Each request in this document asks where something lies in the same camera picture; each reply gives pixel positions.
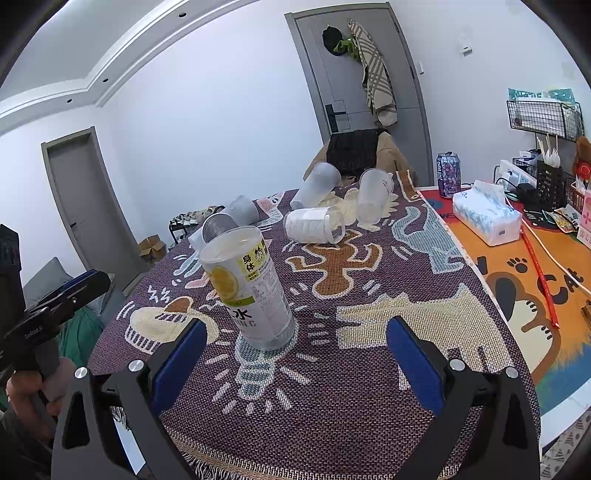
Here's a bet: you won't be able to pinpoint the brown plush toy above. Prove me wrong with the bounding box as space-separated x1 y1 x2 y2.
571 136 591 191

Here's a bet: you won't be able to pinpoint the purple drink can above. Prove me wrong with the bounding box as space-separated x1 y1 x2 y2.
436 152 462 199

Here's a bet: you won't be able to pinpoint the black mesh desk organizer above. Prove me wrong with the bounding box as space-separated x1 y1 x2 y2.
512 158 579 212

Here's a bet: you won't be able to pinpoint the black wire wall basket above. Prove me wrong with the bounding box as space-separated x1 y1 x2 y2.
507 87 585 142

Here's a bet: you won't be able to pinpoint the red ruler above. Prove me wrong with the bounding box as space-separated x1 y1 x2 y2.
520 226 561 330

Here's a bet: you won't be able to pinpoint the purple printed blanket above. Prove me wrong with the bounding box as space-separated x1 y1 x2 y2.
87 171 542 480

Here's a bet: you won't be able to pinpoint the white plastic spoons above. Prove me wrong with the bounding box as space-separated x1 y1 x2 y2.
537 135 562 168

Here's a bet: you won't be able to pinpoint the white power strip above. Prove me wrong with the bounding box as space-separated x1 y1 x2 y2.
493 159 542 191

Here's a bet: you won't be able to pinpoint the black hat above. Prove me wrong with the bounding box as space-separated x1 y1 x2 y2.
322 26 345 57

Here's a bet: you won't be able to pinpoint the pink box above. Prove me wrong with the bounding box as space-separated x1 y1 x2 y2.
579 188 591 244

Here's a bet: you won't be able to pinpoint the cardboard box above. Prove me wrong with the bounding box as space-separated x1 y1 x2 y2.
138 235 167 265

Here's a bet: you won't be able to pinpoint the person's left forearm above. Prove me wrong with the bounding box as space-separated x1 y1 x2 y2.
0 404 58 480

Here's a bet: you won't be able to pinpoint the clear cup with lemon label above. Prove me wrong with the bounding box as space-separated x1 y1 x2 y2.
198 226 297 350

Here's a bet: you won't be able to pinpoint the plaid scarf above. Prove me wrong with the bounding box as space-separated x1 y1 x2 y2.
348 20 399 128

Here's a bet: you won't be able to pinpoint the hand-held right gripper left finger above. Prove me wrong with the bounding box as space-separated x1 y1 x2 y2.
52 318 208 480

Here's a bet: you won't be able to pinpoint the green cloth on hook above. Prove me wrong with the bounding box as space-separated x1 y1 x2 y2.
334 39 363 62

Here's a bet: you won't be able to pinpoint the snack packet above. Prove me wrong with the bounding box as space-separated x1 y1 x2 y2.
542 207 579 237

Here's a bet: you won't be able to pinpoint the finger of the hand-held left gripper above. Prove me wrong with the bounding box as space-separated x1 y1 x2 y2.
25 270 112 325

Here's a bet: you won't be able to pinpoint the person's left hand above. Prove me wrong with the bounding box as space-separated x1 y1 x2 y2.
6 357 77 422

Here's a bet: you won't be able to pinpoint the frosted plastic cup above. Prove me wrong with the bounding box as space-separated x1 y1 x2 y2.
290 161 342 209
222 196 259 228
357 168 395 225

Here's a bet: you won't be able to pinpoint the clear cup with white label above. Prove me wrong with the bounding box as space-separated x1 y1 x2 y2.
284 206 346 244

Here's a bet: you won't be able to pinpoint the plain grey door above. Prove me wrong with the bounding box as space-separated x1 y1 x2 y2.
41 126 149 292

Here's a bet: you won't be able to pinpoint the clear cup with grey inside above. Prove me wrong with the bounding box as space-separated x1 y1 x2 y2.
188 213 239 255

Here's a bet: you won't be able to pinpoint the grey sofa cushion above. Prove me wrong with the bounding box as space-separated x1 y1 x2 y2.
22 257 126 326

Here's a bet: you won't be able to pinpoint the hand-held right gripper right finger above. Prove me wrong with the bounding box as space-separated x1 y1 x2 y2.
386 316 541 480

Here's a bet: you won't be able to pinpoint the orange cat mat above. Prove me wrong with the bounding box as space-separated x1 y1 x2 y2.
416 185 591 418

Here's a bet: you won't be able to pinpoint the black shoe rack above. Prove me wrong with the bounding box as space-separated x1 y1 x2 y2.
168 207 228 251

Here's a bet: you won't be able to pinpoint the grey door with lock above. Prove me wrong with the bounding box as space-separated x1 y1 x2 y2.
284 11 433 186

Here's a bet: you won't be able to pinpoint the white tissue pack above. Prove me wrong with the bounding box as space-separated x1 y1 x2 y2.
452 179 523 247

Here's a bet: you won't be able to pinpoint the white cable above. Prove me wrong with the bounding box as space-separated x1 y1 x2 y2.
504 193 591 297

